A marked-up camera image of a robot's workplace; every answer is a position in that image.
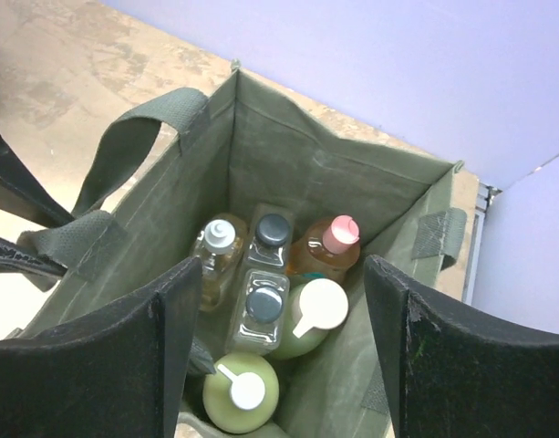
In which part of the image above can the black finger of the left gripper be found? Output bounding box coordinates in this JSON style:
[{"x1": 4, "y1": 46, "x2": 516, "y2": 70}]
[{"x1": 0, "y1": 134, "x2": 74, "y2": 228}]

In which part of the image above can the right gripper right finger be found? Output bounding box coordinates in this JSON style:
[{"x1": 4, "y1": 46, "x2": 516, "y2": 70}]
[{"x1": 364, "y1": 255, "x2": 559, "y2": 437}]

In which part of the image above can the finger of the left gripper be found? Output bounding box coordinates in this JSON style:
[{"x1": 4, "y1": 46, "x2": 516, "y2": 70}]
[{"x1": 0, "y1": 237, "x2": 67, "y2": 276}]

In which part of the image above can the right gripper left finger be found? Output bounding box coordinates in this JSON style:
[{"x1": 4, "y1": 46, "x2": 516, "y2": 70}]
[{"x1": 0, "y1": 259, "x2": 202, "y2": 437}]

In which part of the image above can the green pump bottle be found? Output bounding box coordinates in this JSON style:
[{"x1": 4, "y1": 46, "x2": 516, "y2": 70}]
[{"x1": 202, "y1": 352, "x2": 279, "y2": 434}]

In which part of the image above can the clear bottle yellow label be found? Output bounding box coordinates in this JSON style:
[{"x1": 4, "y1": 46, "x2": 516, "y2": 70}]
[{"x1": 224, "y1": 269, "x2": 290, "y2": 356}]

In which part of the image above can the green bottle beige cap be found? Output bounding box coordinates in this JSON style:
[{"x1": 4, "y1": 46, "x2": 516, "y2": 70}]
[{"x1": 268, "y1": 278, "x2": 349, "y2": 360}]

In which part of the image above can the green canvas bag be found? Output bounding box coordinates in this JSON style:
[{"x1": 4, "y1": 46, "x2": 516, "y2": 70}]
[{"x1": 5, "y1": 58, "x2": 468, "y2": 438}]

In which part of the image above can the amber bottle white cap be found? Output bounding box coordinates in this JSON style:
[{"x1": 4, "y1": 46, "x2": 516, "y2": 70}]
[{"x1": 191, "y1": 213, "x2": 248, "y2": 312}]

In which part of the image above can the orange bottle pink cap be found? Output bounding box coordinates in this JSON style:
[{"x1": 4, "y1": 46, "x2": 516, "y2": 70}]
[{"x1": 287, "y1": 214, "x2": 360, "y2": 285}]

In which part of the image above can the clear bottle dark label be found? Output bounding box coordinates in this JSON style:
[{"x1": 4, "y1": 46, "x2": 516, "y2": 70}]
[{"x1": 241, "y1": 203, "x2": 295, "y2": 274}]

